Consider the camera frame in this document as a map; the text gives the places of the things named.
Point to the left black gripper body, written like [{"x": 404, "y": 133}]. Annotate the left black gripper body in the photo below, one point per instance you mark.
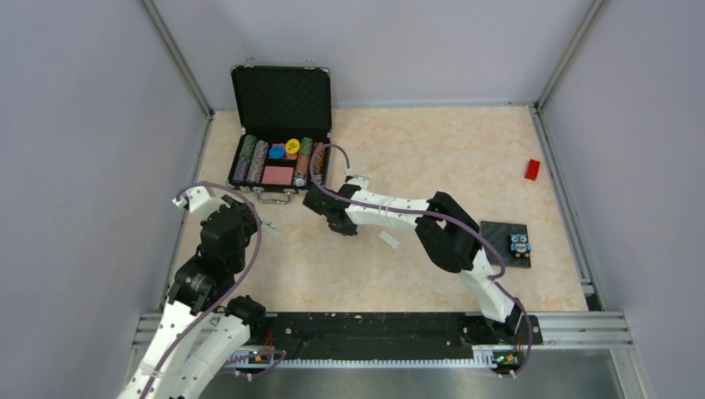
[{"x": 250, "y": 220}]

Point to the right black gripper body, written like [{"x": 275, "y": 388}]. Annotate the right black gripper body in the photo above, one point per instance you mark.
[{"x": 347, "y": 230}]

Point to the white battery cover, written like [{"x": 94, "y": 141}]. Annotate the white battery cover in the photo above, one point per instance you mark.
[{"x": 389, "y": 239}]

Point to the white remote control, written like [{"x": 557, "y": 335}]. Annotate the white remote control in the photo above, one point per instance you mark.
[{"x": 270, "y": 226}]

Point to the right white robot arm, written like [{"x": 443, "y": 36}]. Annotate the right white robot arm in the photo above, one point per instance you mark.
[{"x": 450, "y": 237}]

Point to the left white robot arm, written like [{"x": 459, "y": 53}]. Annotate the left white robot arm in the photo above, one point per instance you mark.
[{"x": 175, "y": 365}]

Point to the pink playing card deck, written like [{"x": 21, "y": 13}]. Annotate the pink playing card deck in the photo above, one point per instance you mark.
[{"x": 277, "y": 175}]

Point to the yellow round chip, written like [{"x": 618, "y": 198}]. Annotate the yellow round chip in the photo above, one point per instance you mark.
[{"x": 292, "y": 146}]

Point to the blue round chip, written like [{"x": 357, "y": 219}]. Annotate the blue round chip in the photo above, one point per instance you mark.
[{"x": 277, "y": 152}]

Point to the black poker chip case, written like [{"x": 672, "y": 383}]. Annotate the black poker chip case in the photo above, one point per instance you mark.
[{"x": 275, "y": 104}]

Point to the dark grey building baseplate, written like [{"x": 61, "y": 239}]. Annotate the dark grey building baseplate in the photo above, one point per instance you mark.
[{"x": 496, "y": 233}]

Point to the blue owl figure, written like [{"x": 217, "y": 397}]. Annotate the blue owl figure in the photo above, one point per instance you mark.
[{"x": 520, "y": 246}]

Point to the red building brick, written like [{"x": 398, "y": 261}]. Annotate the red building brick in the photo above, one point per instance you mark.
[{"x": 532, "y": 170}]

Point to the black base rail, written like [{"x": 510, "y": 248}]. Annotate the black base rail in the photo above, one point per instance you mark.
[{"x": 289, "y": 340}]

